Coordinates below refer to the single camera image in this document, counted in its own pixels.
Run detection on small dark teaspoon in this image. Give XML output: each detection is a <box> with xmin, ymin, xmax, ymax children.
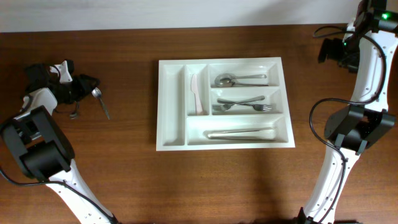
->
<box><xmin>69</xmin><ymin>102</ymin><xmax>80</xmax><ymax>119</ymax></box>

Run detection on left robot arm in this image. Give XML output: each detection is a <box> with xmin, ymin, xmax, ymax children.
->
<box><xmin>1</xmin><ymin>59</ymin><xmax>118</xmax><ymax>224</ymax></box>

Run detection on silver tablespoon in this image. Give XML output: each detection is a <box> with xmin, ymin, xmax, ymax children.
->
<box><xmin>215</xmin><ymin>80</ymin><xmax>268</xmax><ymax>88</ymax></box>
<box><xmin>215</xmin><ymin>73</ymin><xmax>267</xmax><ymax>84</ymax></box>

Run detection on silver fork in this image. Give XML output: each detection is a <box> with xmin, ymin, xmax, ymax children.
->
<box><xmin>211</xmin><ymin>96</ymin><xmax>266</xmax><ymax>112</ymax></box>
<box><xmin>217</xmin><ymin>100</ymin><xmax>273</xmax><ymax>111</ymax></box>

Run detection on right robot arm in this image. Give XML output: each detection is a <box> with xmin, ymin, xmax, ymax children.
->
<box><xmin>293</xmin><ymin>0</ymin><xmax>397</xmax><ymax>223</ymax></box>

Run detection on silver teaspoon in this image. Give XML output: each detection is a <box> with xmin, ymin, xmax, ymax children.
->
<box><xmin>91</xmin><ymin>87</ymin><xmax>111</xmax><ymax>119</ymax></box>

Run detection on white plastic cutlery tray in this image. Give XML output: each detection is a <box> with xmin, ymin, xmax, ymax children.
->
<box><xmin>156</xmin><ymin>57</ymin><xmax>295</xmax><ymax>151</ymax></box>

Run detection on long metal tweezers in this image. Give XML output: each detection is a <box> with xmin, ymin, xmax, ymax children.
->
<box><xmin>203</xmin><ymin>128</ymin><xmax>277</xmax><ymax>141</ymax></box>

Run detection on pink plastic knife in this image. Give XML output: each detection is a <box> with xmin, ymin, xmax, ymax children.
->
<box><xmin>190</xmin><ymin>74</ymin><xmax>203</xmax><ymax>115</ymax></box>

